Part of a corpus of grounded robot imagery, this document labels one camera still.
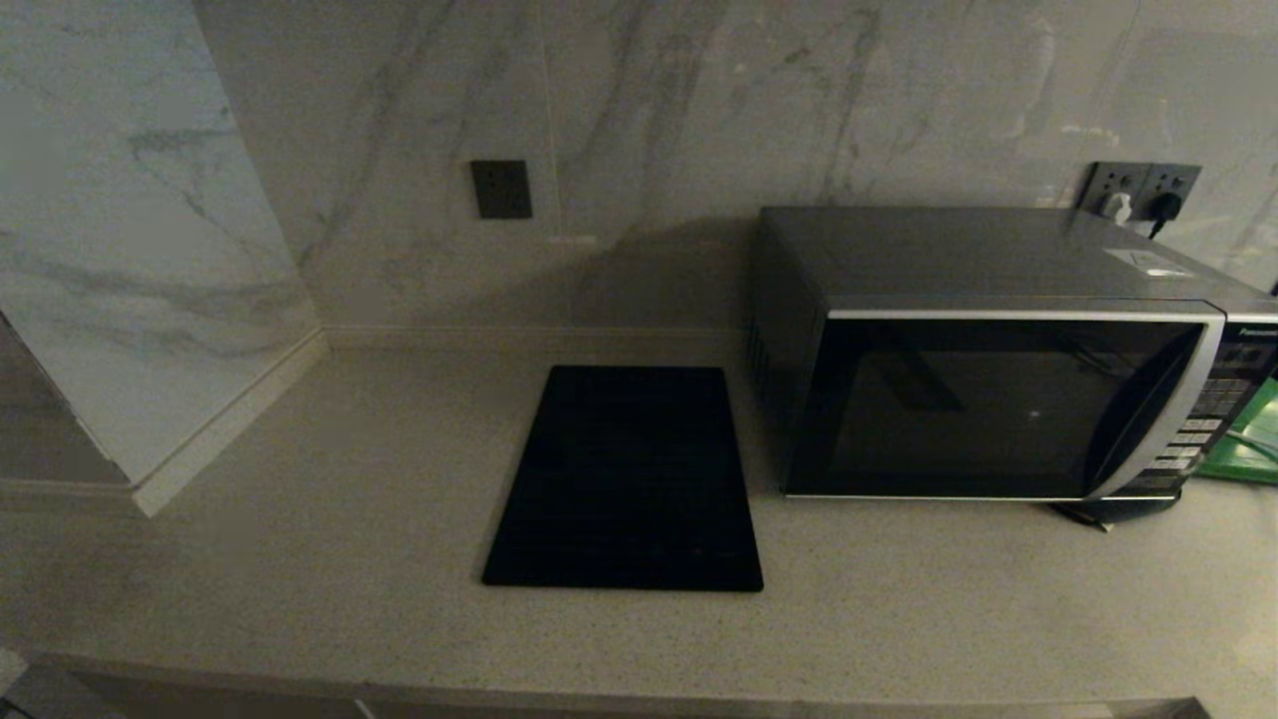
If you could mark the microwave oven door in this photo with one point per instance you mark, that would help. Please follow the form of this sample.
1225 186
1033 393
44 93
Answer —
949 419

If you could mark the silver microwave oven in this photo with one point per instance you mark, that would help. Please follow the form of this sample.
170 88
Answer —
949 250

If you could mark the black induction cooktop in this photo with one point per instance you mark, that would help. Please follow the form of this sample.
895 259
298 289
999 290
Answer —
629 479

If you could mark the white power plug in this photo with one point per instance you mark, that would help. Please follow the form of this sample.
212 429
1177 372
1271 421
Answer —
1119 207

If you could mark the black power plug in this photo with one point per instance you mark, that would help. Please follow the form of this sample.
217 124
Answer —
1165 207

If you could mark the green cutting board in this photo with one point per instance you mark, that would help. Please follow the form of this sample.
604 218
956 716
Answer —
1248 449

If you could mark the dark wall switch panel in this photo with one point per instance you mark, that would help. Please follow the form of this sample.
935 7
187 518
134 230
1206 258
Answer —
501 189

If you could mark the grey wall outlet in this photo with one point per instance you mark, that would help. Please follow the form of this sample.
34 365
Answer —
1182 178
1114 178

